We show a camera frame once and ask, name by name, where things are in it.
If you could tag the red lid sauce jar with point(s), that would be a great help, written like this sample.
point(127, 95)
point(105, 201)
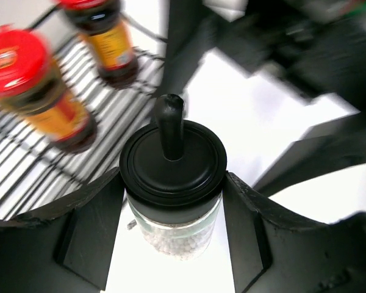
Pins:
point(101, 26)
point(32, 87)

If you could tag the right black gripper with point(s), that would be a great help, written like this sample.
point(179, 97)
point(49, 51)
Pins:
point(313, 47)

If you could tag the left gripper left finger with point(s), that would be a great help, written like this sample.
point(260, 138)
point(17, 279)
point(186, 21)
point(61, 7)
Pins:
point(65, 245)

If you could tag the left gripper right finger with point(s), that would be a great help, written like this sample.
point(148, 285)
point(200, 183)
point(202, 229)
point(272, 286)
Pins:
point(273, 249)

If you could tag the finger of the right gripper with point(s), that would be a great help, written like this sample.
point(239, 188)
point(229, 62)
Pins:
point(193, 29)

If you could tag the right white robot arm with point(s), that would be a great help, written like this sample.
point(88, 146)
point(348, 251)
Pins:
point(326, 148)

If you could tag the black cap spice bottle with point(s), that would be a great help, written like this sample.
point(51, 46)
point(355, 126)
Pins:
point(173, 171)

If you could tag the black wire rack shelf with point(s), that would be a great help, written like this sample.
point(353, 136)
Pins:
point(32, 171)

